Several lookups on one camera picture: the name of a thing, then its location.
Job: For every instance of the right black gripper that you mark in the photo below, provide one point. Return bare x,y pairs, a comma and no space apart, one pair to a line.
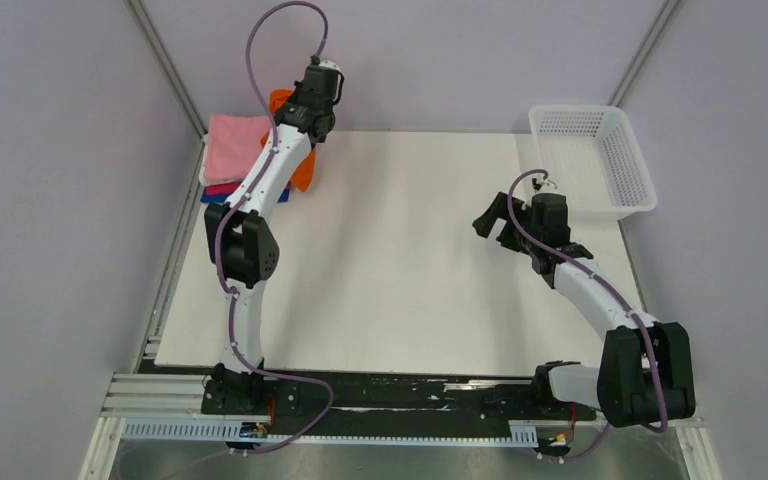
485,223

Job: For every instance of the magenta folded t-shirt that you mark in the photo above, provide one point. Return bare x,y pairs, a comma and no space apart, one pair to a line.
224,189

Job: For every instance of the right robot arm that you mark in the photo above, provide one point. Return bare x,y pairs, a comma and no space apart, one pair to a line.
645,372

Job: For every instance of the white plastic basket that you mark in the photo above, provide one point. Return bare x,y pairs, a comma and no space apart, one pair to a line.
592,154

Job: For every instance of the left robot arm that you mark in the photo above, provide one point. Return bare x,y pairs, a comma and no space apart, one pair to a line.
245,251

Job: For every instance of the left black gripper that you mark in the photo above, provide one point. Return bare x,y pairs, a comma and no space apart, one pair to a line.
294,96

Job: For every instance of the pink folded t-shirt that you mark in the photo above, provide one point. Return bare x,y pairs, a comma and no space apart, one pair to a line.
233,145

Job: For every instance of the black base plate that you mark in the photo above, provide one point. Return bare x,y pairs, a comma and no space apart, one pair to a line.
399,405

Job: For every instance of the right aluminium frame post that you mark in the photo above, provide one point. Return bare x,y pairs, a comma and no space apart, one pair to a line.
655,33

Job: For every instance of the blue folded t-shirt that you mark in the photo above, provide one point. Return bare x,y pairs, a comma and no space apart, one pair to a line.
283,198

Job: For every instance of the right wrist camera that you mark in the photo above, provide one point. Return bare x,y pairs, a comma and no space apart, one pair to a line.
542,183

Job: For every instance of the aluminium frame post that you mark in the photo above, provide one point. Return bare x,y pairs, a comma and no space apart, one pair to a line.
655,33
154,41

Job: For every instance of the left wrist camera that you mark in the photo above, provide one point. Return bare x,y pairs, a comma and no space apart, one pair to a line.
328,64

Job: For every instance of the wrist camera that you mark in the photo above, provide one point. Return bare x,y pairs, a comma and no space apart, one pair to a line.
328,64
542,183

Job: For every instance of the left aluminium frame post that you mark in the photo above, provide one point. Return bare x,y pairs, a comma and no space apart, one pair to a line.
154,41

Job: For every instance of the orange t-shirt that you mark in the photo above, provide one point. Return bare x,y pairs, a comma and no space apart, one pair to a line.
302,177

